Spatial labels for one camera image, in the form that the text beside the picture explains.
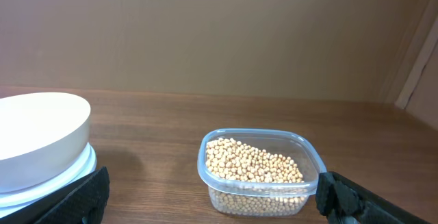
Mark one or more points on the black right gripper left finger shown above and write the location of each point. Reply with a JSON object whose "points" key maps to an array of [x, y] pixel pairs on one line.
{"points": [[82, 201]]}

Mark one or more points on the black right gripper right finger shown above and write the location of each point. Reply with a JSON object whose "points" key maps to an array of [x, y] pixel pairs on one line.
{"points": [[342, 201]]}

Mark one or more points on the white digital kitchen scale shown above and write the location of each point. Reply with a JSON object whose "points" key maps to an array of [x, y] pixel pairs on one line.
{"points": [[16, 200]]}

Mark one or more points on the white bowl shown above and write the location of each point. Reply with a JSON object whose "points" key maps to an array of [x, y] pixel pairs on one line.
{"points": [[42, 134]]}

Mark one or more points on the clear plastic container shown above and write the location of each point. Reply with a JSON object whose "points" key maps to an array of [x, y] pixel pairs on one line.
{"points": [[288, 144]]}

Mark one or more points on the yellow soybeans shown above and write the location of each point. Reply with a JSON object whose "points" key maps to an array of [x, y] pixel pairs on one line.
{"points": [[234, 160]]}

